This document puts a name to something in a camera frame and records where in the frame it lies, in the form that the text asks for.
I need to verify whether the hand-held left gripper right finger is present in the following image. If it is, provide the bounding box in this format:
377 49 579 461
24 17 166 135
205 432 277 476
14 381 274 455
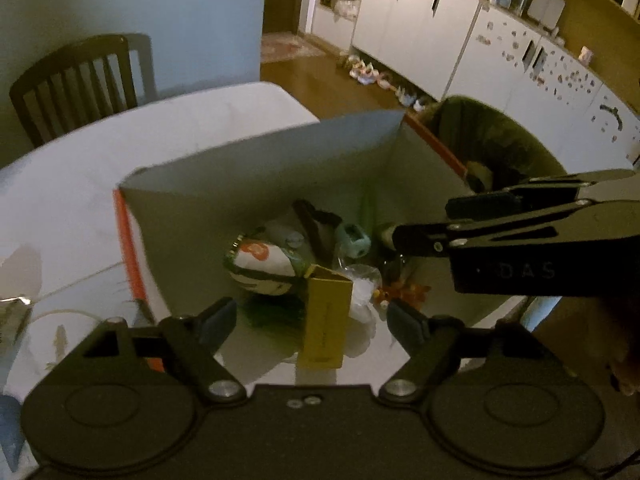
380 300 576 403

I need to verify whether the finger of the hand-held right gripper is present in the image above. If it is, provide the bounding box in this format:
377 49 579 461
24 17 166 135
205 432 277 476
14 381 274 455
390 198 640 257
445 169 637 221

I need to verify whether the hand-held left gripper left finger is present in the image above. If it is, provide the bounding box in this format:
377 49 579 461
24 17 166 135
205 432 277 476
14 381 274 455
75 297 247 403

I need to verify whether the small orange toy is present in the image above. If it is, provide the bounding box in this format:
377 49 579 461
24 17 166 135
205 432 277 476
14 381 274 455
375 280 432 307

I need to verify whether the green fringe tassel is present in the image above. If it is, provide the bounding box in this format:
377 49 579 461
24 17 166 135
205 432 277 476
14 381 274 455
244 299 307 333

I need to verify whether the clear plastic bag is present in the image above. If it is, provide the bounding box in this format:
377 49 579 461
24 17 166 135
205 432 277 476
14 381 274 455
344 264 382 322

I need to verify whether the white pouch with orange print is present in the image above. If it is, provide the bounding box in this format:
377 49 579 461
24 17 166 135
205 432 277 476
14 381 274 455
224 239 307 297

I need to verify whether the small yellow box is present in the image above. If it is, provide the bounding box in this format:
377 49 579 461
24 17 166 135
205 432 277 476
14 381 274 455
297 264 354 370

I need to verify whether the small teal toy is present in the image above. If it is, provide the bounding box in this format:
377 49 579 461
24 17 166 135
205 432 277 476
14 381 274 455
334 222 372 259

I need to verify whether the orange cardboard shoebox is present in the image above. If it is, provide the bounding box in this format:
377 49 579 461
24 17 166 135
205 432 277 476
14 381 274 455
112 109 528 386

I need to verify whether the person's right hand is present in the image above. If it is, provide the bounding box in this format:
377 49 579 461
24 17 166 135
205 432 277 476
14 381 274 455
607 347 640 397

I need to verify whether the dark green upholstered chair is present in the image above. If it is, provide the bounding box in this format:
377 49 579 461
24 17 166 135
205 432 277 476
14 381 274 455
424 95 567 197

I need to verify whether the white cabinet with stickers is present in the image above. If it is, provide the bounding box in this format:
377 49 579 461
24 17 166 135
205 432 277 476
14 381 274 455
440 9 640 173

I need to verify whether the row of shoes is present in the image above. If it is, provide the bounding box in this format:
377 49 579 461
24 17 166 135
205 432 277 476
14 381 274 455
336 52 432 112

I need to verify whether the white double-door floor cabinet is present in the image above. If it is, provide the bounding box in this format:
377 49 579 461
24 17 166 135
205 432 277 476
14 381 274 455
351 0 484 102

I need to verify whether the silver foil wrapper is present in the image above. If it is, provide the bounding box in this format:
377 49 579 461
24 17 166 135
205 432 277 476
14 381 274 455
0 296 34 357

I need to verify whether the white flat board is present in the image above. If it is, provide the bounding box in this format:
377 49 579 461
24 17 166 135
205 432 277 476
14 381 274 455
526 0 567 29

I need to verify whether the low white niche drawer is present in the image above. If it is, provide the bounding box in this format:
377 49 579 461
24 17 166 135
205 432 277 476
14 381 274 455
312 2 359 52

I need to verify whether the blue and white packet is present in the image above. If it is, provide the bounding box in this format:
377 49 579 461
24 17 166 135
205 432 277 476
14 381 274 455
0 394 27 469

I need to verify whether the patterned door rug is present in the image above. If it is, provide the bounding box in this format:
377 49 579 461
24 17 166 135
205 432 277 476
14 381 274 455
260 32 327 64

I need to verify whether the dark wooden chair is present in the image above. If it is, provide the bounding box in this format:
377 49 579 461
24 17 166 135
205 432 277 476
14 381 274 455
9 33 157 149

